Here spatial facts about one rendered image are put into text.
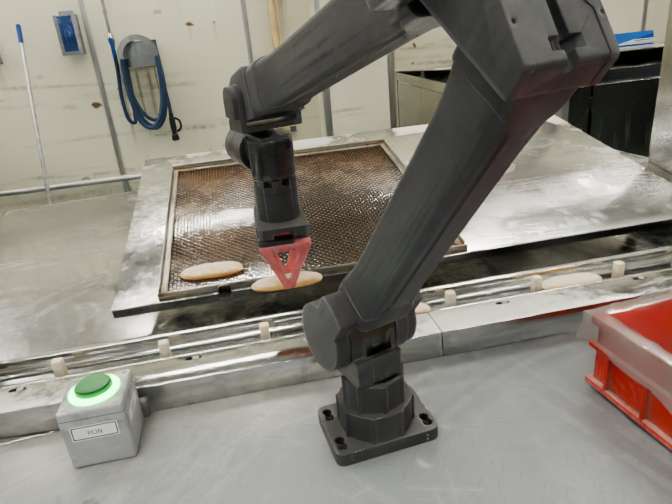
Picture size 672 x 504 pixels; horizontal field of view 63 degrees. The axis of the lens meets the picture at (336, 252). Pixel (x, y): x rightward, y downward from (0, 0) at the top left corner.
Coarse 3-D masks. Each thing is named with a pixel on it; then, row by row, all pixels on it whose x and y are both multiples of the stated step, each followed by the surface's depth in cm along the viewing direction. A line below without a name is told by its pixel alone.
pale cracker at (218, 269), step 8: (208, 264) 89; (216, 264) 89; (224, 264) 89; (232, 264) 89; (240, 264) 90; (184, 272) 88; (192, 272) 88; (200, 272) 88; (208, 272) 87; (216, 272) 88; (224, 272) 88; (232, 272) 88
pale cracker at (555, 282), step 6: (558, 276) 85; (564, 276) 85; (570, 276) 85; (576, 276) 84; (582, 276) 84; (588, 276) 84; (594, 276) 85; (546, 282) 84; (552, 282) 84; (558, 282) 83; (564, 282) 83; (570, 282) 83; (576, 282) 83; (582, 282) 83; (588, 282) 83; (546, 288) 83; (552, 288) 83
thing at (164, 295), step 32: (224, 160) 126; (320, 160) 126; (352, 160) 125; (384, 160) 123; (192, 192) 115; (352, 192) 111; (352, 224) 100; (192, 256) 94; (224, 256) 93; (256, 256) 93; (288, 256) 92; (320, 256) 92; (352, 256) 91; (160, 288) 85; (192, 288) 83
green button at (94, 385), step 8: (88, 376) 63; (96, 376) 63; (104, 376) 62; (80, 384) 61; (88, 384) 61; (96, 384) 61; (104, 384) 61; (112, 384) 62; (80, 392) 60; (88, 392) 60; (96, 392) 60; (104, 392) 61
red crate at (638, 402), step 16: (608, 368) 62; (592, 384) 65; (608, 384) 63; (624, 384) 61; (640, 384) 59; (624, 400) 61; (640, 400) 59; (656, 400) 57; (640, 416) 59; (656, 416) 57; (656, 432) 57
